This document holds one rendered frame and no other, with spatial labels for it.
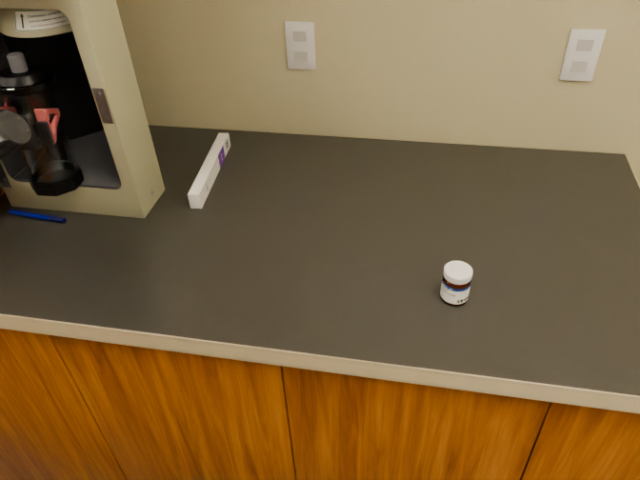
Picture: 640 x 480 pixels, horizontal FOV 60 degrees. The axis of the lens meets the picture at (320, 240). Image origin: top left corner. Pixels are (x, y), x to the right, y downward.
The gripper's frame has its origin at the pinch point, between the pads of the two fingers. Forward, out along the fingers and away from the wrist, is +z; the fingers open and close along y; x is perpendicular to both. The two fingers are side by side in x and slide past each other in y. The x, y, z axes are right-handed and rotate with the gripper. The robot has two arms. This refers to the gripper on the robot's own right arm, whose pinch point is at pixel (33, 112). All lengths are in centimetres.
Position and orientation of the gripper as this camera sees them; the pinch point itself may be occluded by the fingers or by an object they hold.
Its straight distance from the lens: 121.4
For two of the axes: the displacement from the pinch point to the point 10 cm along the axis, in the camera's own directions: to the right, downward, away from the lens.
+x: 0.2, 8.1, 5.8
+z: 1.2, -5.8, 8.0
